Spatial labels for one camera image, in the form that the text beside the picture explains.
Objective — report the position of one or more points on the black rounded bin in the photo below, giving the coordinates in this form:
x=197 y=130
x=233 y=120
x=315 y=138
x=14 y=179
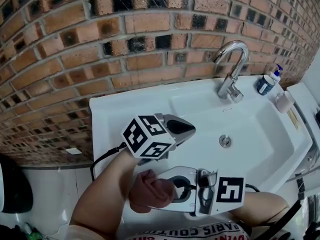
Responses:
x=17 y=186

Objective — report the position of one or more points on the white rounded fixture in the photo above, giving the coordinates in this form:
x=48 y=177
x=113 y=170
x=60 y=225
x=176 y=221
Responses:
x=1 y=189

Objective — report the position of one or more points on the brown cloth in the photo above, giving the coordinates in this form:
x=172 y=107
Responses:
x=150 y=191

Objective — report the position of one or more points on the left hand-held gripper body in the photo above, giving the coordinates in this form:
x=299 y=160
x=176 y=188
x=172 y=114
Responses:
x=145 y=139

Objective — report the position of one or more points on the white printed shirt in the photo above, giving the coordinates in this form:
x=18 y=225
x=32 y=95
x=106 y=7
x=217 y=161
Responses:
x=200 y=234

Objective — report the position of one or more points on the person's right forearm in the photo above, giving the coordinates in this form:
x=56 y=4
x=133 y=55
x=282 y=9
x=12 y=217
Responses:
x=262 y=206

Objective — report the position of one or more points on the black box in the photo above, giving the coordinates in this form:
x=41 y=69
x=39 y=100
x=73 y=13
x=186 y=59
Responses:
x=318 y=117

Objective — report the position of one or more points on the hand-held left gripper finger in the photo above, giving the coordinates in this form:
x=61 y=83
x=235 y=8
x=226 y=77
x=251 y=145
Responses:
x=177 y=122
x=181 y=134

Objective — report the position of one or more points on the person's left forearm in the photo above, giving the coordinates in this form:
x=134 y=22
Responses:
x=105 y=196

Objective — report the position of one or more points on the soap bottle with blue pump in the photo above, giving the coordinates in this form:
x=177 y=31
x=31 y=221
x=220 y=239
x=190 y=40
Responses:
x=277 y=74

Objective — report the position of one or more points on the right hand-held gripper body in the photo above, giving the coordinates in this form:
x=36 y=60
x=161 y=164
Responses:
x=228 y=191

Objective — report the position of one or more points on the chrome faucet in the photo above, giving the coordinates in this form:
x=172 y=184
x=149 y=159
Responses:
x=235 y=45

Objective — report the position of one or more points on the yellow flat packet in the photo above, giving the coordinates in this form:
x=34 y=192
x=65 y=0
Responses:
x=293 y=117

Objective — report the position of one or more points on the white sink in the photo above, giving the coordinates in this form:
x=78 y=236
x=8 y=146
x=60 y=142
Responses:
x=250 y=124

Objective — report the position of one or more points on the chrome sink drain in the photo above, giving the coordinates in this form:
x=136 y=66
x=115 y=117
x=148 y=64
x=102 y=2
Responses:
x=225 y=140

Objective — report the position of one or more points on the white cabinet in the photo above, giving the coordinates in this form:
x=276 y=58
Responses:
x=300 y=94

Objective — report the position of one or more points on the green bottle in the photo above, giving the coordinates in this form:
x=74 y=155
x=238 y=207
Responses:
x=31 y=232

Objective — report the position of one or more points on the white wall plate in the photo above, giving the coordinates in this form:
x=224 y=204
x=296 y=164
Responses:
x=73 y=151

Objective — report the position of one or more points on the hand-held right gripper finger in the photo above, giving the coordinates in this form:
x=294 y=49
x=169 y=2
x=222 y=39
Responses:
x=185 y=206
x=185 y=171

